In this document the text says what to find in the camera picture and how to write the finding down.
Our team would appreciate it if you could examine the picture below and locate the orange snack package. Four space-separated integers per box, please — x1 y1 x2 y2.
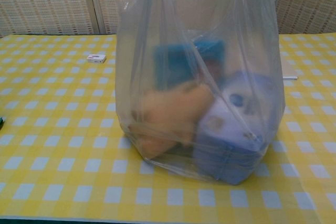
131 79 214 157

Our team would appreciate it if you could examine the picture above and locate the small white box red print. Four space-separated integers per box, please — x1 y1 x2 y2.
87 54 107 65

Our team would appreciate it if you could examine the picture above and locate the transparent plastic bag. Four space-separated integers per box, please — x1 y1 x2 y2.
114 0 286 185

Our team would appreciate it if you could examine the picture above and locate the blue box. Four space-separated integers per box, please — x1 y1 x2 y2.
153 39 226 90

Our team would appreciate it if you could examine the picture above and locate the yellow white checkered tablecloth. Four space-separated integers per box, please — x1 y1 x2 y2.
0 34 336 222

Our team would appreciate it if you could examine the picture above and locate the beige board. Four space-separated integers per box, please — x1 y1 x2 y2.
278 50 299 80

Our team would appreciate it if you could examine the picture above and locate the white and blue package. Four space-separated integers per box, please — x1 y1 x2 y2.
193 70 266 184

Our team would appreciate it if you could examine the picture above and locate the bamboo folding screen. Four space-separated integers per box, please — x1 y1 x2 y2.
0 0 336 38

